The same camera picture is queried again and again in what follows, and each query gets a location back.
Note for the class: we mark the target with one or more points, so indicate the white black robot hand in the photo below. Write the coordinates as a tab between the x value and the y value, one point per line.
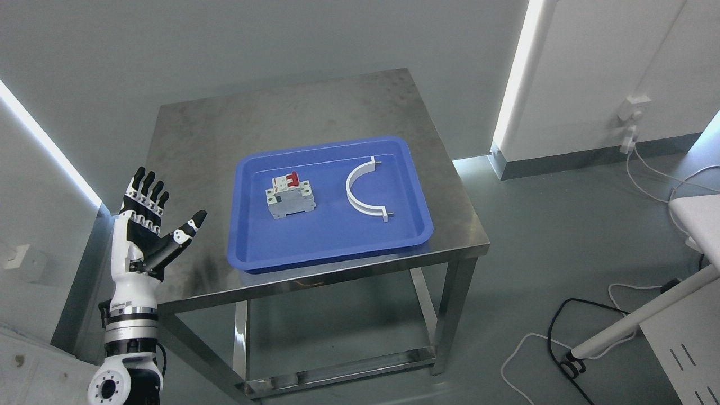
139	254

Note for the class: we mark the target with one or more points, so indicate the white red circuit breaker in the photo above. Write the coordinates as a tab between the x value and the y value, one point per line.
289	195

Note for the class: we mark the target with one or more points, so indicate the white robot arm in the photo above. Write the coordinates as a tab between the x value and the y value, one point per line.
129	373

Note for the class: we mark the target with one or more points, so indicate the stainless steel table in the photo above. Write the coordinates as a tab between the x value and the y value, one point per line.
204	302

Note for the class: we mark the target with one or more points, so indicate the white box lower left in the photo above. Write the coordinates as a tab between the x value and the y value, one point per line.
33	372

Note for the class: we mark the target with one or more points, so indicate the blue plastic tray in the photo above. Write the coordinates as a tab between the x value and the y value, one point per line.
258	243

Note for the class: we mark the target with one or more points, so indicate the white stand leg with caster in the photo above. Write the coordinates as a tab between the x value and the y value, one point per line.
572	364

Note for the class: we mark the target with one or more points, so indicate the white cabinet at right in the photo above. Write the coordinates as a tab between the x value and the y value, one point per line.
685	335

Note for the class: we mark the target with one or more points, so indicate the white curved plastic bracket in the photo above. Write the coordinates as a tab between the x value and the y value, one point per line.
357	196

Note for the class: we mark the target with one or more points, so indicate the white wall socket with plug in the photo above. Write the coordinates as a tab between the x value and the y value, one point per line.
631	111

